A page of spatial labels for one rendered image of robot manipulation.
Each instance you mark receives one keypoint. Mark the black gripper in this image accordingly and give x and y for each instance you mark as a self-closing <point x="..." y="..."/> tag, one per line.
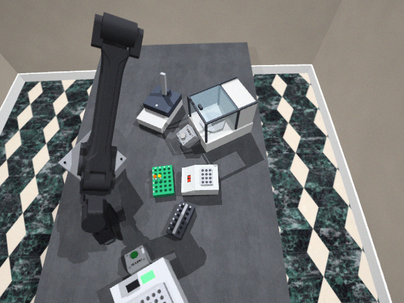
<point x="120" y="212"/>

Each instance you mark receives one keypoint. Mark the green tube rack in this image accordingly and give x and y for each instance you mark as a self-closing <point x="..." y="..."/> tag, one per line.
<point x="164" y="186"/>

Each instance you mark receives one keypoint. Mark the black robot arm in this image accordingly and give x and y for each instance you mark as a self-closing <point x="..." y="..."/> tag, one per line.
<point x="95" y="154"/>

